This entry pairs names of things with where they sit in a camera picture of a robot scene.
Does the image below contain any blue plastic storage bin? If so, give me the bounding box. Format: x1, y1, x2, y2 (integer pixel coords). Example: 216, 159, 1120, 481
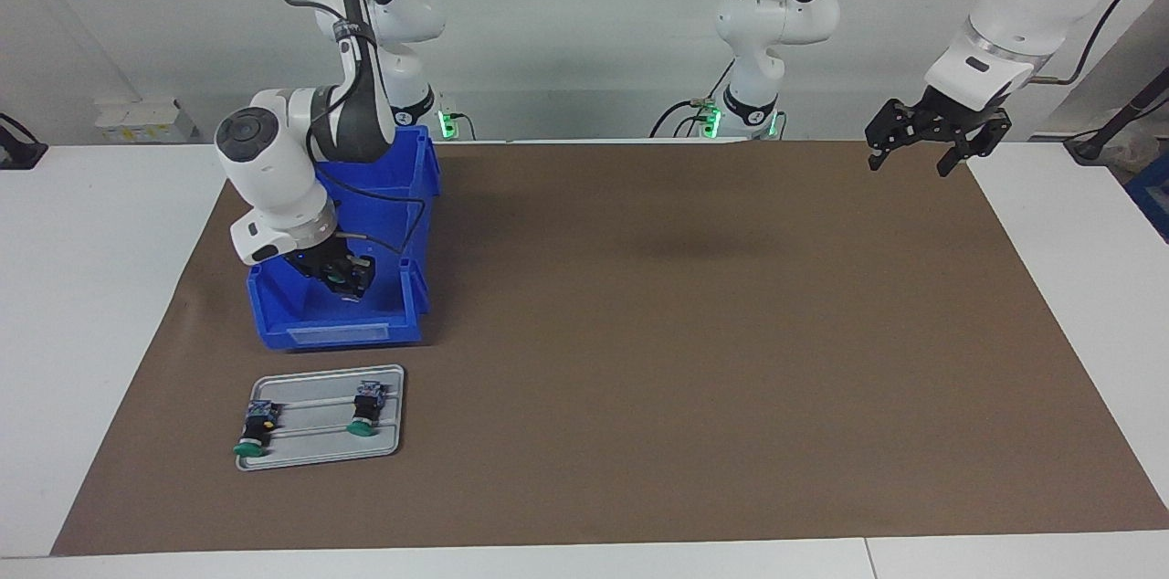
247, 124, 443, 352

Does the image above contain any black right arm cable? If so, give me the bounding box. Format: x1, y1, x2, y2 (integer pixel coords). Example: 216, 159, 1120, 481
306, 0, 428, 256

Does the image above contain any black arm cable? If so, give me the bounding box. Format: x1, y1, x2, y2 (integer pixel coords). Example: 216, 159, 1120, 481
827, 0, 1159, 87
306, 0, 428, 256

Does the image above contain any black clamp mount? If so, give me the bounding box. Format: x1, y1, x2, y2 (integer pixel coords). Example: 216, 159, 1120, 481
0, 113, 48, 171

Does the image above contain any brown table mat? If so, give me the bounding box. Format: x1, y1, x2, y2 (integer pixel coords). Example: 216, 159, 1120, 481
50, 139, 1169, 557

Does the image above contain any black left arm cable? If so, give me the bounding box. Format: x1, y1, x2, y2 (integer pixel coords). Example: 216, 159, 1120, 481
827, 0, 1159, 87

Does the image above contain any black left base cable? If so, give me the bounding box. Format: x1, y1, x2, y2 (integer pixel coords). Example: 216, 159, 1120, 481
648, 58, 736, 139

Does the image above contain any white wall box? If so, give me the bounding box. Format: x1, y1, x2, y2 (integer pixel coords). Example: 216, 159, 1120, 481
94, 100, 195, 143

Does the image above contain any grey metal tray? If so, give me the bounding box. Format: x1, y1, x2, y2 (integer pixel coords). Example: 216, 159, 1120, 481
236, 364, 405, 472

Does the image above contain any black stand pole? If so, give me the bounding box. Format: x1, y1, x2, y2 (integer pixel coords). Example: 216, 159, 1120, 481
1064, 68, 1169, 164

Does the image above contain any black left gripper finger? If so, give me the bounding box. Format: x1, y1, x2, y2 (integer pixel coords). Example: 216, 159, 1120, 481
866, 98, 932, 169
936, 110, 1013, 176

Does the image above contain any blue crate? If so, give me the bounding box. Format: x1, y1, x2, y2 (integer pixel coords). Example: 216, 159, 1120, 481
1125, 150, 1169, 242

